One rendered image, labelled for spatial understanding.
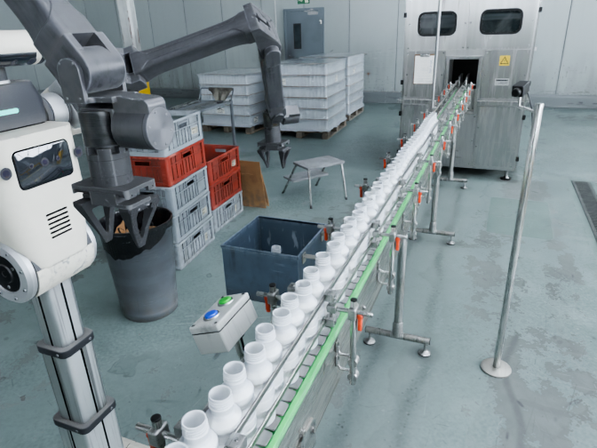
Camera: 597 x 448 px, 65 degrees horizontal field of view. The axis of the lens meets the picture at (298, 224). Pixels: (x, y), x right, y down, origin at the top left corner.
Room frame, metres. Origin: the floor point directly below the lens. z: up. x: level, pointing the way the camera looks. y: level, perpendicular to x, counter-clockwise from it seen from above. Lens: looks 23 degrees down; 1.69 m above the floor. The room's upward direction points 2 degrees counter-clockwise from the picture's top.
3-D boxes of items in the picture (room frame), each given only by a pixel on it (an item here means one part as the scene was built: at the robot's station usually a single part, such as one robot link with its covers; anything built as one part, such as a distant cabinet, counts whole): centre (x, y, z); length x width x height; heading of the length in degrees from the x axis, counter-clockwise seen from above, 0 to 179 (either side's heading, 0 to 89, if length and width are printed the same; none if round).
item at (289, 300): (0.85, 0.02, 1.08); 0.06 x 0.06 x 0.17
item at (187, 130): (3.50, 1.01, 1.00); 0.61 x 0.41 x 0.22; 164
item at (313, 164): (4.76, -0.18, 0.21); 0.61 x 0.47 x 0.41; 30
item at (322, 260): (1.03, -0.06, 1.08); 0.06 x 0.06 x 0.17
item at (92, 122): (0.65, 0.26, 1.57); 0.07 x 0.06 x 0.07; 68
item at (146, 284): (2.66, 1.00, 0.32); 0.45 x 0.45 x 0.64
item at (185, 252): (3.51, 1.01, 0.11); 0.61 x 0.41 x 0.22; 163
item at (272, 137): (1.66, 0.08, 1.33); 0.10 x 0.07 x 0.07; 67
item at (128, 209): (0.64, 0.25, 1.44); 0.07 x 0.07 x 0.09; 67
